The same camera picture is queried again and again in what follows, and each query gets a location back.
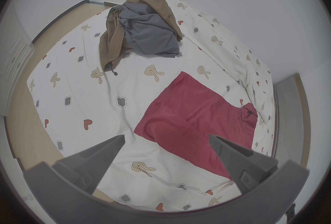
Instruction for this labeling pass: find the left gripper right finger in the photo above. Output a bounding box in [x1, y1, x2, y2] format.
[209, 134, 278, 195]

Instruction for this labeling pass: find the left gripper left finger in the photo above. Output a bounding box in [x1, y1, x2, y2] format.
[53, 134, 126, 195]

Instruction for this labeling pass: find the red shirt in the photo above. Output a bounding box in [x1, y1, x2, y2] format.
[134, 71, 258, 180]

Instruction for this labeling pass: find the bed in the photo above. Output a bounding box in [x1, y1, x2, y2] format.
[27, 0, 311, 214]

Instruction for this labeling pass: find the white louvred wardrobe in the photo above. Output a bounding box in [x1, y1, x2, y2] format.
[0, 37, 34, 116]

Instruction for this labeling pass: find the brown garment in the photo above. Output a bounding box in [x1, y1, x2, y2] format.
[99, 0, 183, 76]

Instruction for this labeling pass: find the dark grey garment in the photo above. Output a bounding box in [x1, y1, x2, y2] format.
[118, 2, 180, 58]

